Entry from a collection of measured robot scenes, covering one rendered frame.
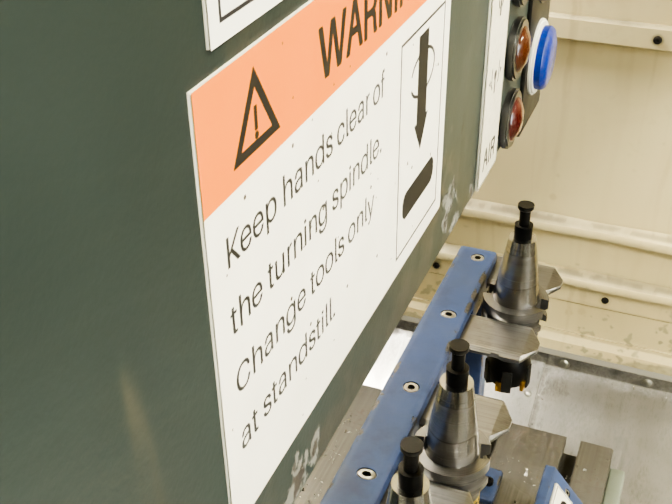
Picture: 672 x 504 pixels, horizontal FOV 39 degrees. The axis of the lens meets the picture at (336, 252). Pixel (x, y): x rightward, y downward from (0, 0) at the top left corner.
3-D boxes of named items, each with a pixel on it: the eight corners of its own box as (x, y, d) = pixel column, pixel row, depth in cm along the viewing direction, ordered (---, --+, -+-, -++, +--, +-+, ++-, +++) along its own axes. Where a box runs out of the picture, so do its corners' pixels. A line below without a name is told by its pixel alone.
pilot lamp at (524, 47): (529, 65, 41) (534, 16, 40) (518, 84, 40) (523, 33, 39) (516, 63, 42) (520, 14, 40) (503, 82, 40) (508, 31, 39)
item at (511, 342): (544, 335, 90) (544, 328, 89) (531, 368, 86) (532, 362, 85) (471, 318, 92) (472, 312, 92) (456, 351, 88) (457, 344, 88)
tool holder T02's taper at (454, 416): (426, 424, 77) (430, 359, 74) (481, 431, 77) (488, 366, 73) (420, 463, 74) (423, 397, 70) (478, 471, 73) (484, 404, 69)
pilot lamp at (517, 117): (522, 132, 43) (527, 87, 42) (511, 152, 42) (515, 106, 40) (509, 130, 43) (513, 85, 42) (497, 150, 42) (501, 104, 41)
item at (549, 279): (566, 274, 98) (567, 267, 98) (556, 302, 94) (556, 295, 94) (499, 260, 101) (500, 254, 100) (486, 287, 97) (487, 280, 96)
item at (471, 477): (417, 437, 80) (418, 415, 78) (490, 447, 79) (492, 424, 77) (407, 493, 74) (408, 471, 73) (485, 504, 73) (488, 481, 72)
